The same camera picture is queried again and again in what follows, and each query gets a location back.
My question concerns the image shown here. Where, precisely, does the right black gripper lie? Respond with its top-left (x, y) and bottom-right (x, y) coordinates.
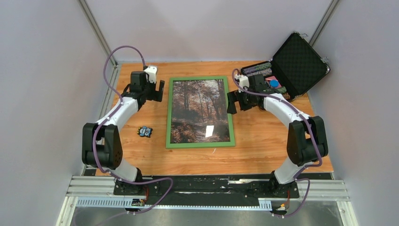
top-left (228, 87), bottom-right (257, 114)

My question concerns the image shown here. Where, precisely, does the forest photo print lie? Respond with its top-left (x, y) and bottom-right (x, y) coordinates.
top-left (169, 79), bottom-right (231, 145)

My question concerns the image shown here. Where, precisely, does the wooden picture frame green trim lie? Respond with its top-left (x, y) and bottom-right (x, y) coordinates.
top-left (165, 75), bottom-right (236, 149)

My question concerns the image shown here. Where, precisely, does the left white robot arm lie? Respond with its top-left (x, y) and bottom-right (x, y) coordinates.
top-left (82, 65), bottom-right (165, 194)

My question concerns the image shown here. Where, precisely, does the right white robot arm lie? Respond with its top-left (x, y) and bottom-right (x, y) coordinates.
top-left (227, 73), bottom-right (328, 197)

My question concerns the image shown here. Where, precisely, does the top blue green chip row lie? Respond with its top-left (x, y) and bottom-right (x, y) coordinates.
top-left (241, 62), bottom-right (272, 75)

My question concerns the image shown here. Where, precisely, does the small blue owl toy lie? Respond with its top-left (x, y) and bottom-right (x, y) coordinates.
top-left (137, 126), bottom-right (153, 138)

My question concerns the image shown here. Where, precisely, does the blue yellow chip row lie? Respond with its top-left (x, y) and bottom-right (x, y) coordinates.
top-left (247, 68), bottom-right (272, 77)

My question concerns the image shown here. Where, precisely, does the blue dealer button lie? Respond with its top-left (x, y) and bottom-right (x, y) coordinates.
top-left (269, 80), bottom-right (279, 88)

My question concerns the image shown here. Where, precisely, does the green poker chip row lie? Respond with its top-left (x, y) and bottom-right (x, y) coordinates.
top-left (276, 87), bottom-right (287, 94)

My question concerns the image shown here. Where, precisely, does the orange black chip row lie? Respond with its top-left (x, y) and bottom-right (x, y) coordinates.
top-left (282, 93), bottom-right (291, 100)

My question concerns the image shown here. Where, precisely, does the black poker chip case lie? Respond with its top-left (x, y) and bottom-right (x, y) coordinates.
top-left (260, 32), bottom-right (330, 102)

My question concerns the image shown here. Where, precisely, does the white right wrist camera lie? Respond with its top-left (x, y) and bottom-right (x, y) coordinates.
top-left (234, 74), bottom-right (249, 93)

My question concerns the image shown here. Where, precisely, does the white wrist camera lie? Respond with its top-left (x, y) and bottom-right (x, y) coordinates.
top-left (144, 65), bottom-right (158, 84)
top-left (234, 74), bottom-right (249, 93)

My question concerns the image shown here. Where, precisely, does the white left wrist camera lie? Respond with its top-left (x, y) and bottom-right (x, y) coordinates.
top-left (144, 65), bottom-right (158, 84)

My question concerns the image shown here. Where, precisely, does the black mounting base rail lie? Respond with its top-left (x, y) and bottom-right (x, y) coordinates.
top-left (65, 172), bottom-right (350, 210)

